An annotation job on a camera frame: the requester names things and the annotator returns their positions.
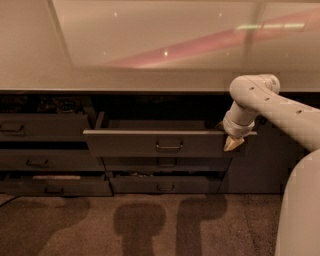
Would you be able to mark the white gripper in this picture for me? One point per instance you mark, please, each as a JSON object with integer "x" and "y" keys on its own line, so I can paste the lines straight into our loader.
{"x": 235, "y": 129}

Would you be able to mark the dark drawer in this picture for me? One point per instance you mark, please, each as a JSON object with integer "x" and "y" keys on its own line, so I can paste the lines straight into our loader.
{"x": 49, "y": 160}
{"x": 166, "y": 164}
{"x": 42, "y": 127}
{"x": 157, "y": 138}
{"x": 165, "y": 185}
{"x": 87, "y": 186}

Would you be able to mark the pale flat item bottom drawer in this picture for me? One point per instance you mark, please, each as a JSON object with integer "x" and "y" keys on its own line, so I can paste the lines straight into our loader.
{"x": 56, "y": 177}

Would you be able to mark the dark items in left drawer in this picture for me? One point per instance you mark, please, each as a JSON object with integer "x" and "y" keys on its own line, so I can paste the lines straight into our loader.
{"x": 39, "y": 104}

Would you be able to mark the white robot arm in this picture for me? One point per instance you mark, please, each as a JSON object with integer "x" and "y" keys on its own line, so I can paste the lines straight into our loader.
{"x": 253, "y": 95}

